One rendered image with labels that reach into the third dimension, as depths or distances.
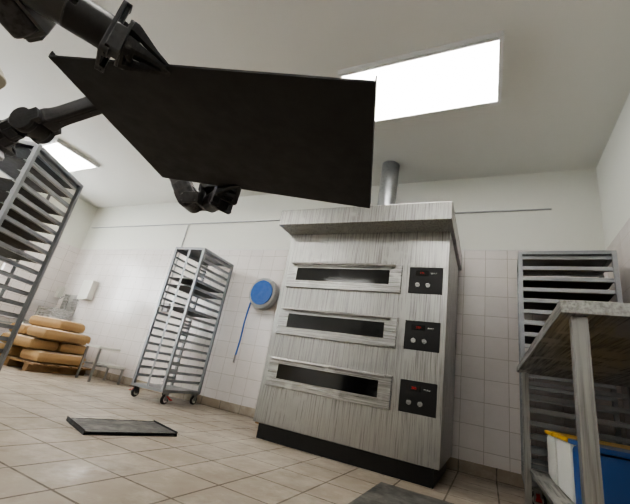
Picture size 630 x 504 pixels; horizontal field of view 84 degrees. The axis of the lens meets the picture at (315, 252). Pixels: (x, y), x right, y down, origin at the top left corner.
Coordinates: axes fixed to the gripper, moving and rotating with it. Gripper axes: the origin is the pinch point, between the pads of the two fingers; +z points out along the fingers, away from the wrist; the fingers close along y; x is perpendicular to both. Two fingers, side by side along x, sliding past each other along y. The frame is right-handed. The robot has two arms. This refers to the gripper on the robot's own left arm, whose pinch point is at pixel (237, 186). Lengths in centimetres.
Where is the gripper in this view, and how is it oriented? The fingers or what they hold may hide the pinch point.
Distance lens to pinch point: 99.7
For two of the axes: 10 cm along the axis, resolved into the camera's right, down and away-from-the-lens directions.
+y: -2.1, 9.2, -3.2
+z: 6.0, -1.4, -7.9
